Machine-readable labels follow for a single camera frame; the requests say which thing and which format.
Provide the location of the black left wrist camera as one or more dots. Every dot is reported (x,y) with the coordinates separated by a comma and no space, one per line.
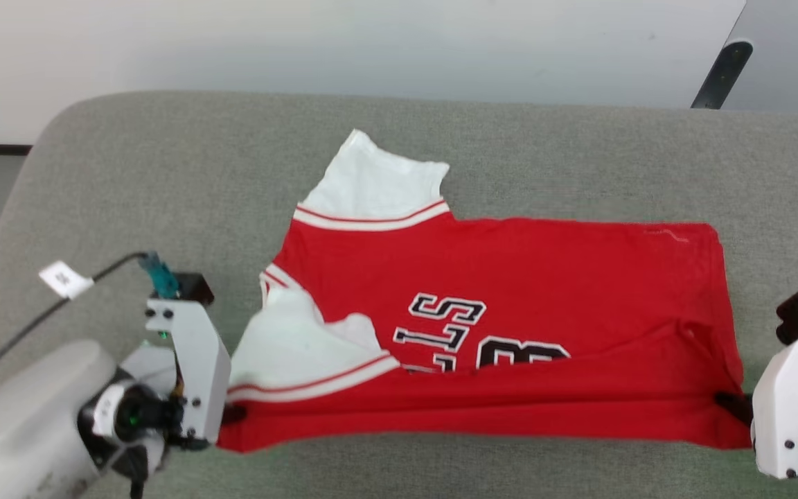
(194,287)

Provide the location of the red and white jersey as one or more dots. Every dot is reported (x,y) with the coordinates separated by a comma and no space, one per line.
(544,291)

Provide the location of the teal left camera connector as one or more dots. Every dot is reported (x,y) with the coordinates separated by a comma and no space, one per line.
(161,276)

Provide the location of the grey panel with dark edge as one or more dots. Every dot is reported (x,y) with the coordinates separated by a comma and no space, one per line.
(794,55)

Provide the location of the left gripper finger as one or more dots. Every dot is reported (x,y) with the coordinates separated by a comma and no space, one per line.
(234,414)

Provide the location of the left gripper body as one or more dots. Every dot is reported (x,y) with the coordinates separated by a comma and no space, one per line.
(198,367)

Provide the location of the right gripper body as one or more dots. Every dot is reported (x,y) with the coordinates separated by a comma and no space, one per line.
(783,402)

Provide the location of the black oblong wall bracket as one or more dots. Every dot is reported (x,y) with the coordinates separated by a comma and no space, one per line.
(723,73)

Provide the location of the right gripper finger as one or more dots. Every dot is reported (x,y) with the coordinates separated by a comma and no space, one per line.
(735,407)

